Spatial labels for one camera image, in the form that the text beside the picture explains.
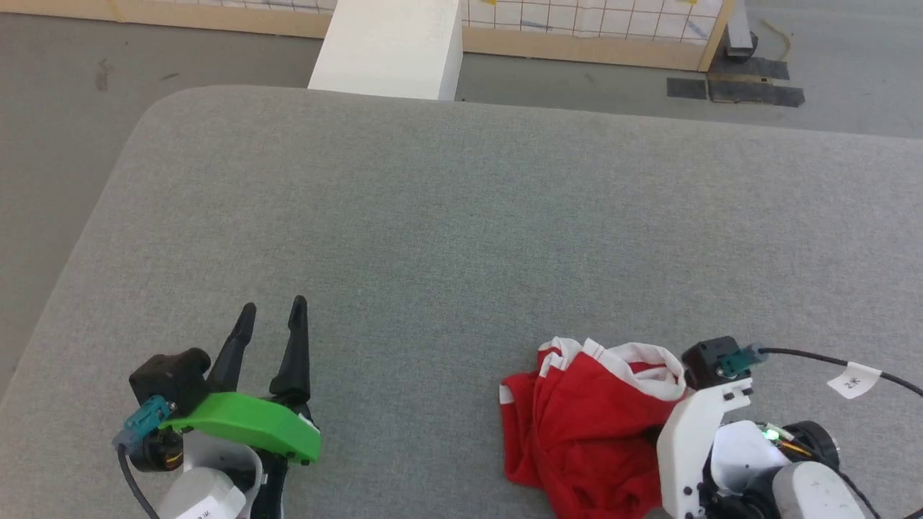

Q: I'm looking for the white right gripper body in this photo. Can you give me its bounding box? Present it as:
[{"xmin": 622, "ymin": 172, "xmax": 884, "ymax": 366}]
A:
[{"xmin": 656, "ymin": 378, "xmax": 754, "ymax": 519}]

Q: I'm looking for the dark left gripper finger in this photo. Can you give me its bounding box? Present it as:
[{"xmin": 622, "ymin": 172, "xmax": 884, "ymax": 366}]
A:
[
  {"xmin": 208, "ymin": 303, "xmax": 257, "ymax": 394},
  {"xmin": 270, "ymin": 296, "xmax": 312, "ymax": 404}
]

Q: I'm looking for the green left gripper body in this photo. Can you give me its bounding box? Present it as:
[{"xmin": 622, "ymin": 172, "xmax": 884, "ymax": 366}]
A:
[{"xmin": 162, "ymin": 391, "xmax": 322, "ymax": 519}]

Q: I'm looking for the red garment with white trim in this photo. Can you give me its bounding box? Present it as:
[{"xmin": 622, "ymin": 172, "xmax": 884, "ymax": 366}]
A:
[{"xmin": 499, "ymin": 337, "xmax": 689, "ymax": 519}]

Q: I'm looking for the white rectangular block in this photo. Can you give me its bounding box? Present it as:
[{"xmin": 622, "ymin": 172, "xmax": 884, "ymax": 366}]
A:
[{"xmin": 308, "ymin": 0, "xmax": 464, "ymax": 102}]

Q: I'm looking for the long black floor tape patch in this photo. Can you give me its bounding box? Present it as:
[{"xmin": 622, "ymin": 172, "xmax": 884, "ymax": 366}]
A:
[{"xmin": 707, "ymin": 72, "xmax": 805, "ymax": 108}]

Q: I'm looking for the dark floor mat patch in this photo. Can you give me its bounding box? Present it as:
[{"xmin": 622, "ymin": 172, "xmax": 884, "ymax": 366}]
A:
[{"xmin": 710, "ymin": 56, "xmax": 790, "ymax": 81}]

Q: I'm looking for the lemon print partition screen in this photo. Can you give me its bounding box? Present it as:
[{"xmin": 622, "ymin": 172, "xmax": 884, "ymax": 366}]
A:
[{"xmin": 0, "ymin": 0, "xmax": 736, "ymax": 73}]

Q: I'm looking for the grey metal stand foot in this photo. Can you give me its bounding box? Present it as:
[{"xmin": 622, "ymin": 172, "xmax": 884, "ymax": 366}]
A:
[{"xmin": 725, "ymin": 0, "xmax": 758, "ymax": 61}]

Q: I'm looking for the white left cable label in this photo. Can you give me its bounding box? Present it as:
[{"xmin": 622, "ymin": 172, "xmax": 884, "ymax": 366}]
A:
[{"xmin": 177, "ymin": 489, "xmax": 247, "ymax": 519}]

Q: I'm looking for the white cable label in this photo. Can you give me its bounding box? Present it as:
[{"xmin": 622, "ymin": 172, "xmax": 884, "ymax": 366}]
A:
[
  {"xmin": 827, "ymin": 362, "xmax": 882, "ymax": 399},
  {"xmin": 177, "ymin": 489, "xmax": 247, "ymax": 519}
]

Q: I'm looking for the teal right camera plug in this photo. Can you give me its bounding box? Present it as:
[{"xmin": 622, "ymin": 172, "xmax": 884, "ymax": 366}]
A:
[{"xmin": 721, "ymin": 345, "xmax": 769, "ymax": 377}]

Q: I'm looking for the teal camera plug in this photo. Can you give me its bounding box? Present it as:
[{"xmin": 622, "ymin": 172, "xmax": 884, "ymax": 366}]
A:
[
  {"xmin": 721, "ymin": 345, "xmax": 769, "ymax": 377},
  {"xmin": 113, "ymin": 395, "xmax": 174, "ymax": 449}
]

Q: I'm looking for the teal left camera plug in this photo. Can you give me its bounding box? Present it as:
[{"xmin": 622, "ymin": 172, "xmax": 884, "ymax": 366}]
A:
[{"xmin": 113, "ymin": 395, "xmax": 174, "ymax": 449}]

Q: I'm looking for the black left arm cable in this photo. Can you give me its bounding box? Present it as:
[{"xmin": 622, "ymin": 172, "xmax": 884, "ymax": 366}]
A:
[{"xmin": 115, "ymin": 443, "xmax": 161, "ymax": 519}]

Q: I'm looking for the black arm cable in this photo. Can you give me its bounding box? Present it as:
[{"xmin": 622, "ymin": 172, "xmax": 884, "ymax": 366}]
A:
[
  {"xmin": 757, "ymin": 347, "xmax": 923, "ymax": 397},
  {"xmin": 115, "ymin": 443, "xmax": 161, "ymax": 519}
]

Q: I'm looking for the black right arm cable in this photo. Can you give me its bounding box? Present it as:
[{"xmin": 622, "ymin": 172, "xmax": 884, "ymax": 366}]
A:
[{"xmin": 757, "ymin": 347, "xmax": 923, "ymax": 397}]

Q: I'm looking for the white right cable label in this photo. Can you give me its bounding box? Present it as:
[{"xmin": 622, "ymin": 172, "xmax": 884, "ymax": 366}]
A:
[{"xmin": 827, "ymin": 362, "xmax": 882, "ymax": 399}]

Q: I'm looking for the yellow floor cable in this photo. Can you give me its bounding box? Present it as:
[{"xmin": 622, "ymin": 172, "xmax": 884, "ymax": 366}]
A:
[{"xmin": 761, "ymin": 18, "xmax": 792, "ymax": 63}]

